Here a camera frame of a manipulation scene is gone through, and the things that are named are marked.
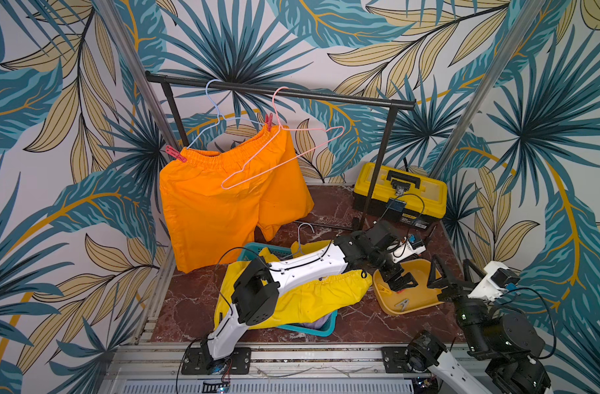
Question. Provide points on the orange shorts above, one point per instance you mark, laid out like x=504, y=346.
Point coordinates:
x=214, y=203

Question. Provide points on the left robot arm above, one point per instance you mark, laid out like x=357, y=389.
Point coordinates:
x=259, y=288

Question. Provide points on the blue wire hanger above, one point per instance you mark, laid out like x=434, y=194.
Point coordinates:
x=198, y=124

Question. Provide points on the black clothes rack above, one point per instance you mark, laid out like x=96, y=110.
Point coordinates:
x=392, y=105

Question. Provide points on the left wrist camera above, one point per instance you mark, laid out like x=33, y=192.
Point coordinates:
x=412, y=246

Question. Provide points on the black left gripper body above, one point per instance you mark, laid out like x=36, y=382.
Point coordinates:
x=391, y=271

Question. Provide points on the silver metal clothespin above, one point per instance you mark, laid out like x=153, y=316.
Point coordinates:
x=402, y=306

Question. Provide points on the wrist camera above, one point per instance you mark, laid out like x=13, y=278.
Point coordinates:
x=412, y=246
x=499, y=280

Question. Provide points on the yellow shorts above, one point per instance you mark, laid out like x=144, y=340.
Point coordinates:
x=305, y=304

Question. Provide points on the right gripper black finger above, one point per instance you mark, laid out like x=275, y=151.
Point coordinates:
x=439, y=276
x=472, y=273

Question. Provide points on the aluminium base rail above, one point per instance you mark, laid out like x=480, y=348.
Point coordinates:
x=152, y=367

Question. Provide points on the red clothespin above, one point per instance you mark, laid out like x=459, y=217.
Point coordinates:
x=269, y=121

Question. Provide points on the teal plastic basket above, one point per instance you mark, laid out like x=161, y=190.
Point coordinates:
x=251, y=250

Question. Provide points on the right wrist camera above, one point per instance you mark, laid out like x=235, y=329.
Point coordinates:
x=499, y=280

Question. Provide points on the purple shorts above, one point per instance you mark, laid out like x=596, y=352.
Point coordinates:
x=316, y=325

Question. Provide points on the yellow black plastic toolbox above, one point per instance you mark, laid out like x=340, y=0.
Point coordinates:
x=401, y=197

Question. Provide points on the pink clothespin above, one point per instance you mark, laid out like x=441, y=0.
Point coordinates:
x=175, y=154

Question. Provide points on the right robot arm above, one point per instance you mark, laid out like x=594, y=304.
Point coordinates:
x=509, y=343

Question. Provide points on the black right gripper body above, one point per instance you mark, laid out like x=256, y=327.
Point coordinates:
x=450, y=291

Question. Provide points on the yellow plastic tray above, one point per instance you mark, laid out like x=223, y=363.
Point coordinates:
x=420, y=297

